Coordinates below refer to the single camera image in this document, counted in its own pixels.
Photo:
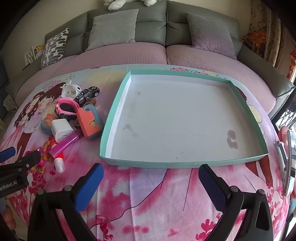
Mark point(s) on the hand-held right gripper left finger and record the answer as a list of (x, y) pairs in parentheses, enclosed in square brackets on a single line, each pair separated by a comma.
[(89, 187)]

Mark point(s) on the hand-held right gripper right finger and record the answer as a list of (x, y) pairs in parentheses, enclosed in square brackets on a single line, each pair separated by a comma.
[(214, 190)]

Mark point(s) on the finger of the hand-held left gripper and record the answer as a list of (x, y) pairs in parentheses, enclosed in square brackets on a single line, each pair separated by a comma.
[(30, 160), (7, 154)]

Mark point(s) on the pink toy dog figure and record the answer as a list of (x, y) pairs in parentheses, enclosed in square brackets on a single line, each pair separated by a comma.
[(47, 144)]

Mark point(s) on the red white small bottle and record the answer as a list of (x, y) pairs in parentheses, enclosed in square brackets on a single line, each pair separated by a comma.
[(59, 165)]

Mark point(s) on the small orange blue toy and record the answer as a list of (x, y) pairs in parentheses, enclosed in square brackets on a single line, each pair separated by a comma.
[(46, 128)]

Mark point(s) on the magenta flash drive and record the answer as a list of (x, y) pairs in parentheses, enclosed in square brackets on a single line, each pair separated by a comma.
[(62, 146)]

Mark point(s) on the white charger plug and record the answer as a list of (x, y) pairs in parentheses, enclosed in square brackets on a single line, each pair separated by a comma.
[(60, 129)]

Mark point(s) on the large orange blue toy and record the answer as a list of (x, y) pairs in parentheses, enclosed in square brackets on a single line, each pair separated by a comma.
[(86, 125)]

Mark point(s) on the teal cardboard tray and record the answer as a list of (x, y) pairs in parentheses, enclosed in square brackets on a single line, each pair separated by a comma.
[(173, 120)]

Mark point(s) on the white plastic clip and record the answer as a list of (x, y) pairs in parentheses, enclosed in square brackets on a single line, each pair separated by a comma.
[(66, 86)]

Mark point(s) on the gold patterned box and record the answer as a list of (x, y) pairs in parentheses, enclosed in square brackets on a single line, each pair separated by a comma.
[(91, 102)]

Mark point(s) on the person's left hand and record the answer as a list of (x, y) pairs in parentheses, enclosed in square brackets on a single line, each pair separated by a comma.
[(10, 217)]

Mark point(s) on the printed cartoon blanket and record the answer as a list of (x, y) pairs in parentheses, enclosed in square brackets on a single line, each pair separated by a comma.
[(148, 199)]

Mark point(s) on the pink smartwatch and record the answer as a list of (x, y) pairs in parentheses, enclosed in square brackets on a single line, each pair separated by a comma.
[(60, 104)]

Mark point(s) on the red chair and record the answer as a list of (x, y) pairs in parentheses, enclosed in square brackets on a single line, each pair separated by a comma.
[(283, 135)]

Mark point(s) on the black toy car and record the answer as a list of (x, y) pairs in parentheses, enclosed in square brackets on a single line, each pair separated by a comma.
[(89, 92)]

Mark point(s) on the black metal railing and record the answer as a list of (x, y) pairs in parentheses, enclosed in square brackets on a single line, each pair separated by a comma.
[(286, 118)]

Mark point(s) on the white magazine rack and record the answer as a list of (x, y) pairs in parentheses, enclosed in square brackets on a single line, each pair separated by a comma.
[(31, 54)]

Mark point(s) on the black white patterned pillow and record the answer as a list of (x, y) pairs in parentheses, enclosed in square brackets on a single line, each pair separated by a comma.
[(54, 48)]

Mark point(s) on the pink sofa cover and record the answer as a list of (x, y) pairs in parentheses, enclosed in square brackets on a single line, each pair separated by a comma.
[(129, 55)]

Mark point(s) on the red hanging decoration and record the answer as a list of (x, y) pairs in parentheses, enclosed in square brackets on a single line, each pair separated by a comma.
[(291, 67)]

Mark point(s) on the plain grey pillow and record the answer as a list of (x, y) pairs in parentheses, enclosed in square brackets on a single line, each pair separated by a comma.
[(111, 30)]

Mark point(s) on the orange decoration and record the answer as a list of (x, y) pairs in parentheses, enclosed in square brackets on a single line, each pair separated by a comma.
[(254, 41)]

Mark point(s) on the grey purple pillow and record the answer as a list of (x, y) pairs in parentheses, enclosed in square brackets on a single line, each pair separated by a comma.
[(208, 34)]

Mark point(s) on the beige patterned curtain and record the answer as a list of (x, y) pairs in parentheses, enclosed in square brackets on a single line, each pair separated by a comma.
[(268, 27)]

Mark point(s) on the grey white plush dog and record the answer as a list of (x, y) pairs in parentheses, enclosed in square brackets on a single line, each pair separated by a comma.
[(115, 5)]

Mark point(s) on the grey sofa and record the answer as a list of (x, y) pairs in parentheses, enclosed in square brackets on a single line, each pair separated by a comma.
[(150, 20)]

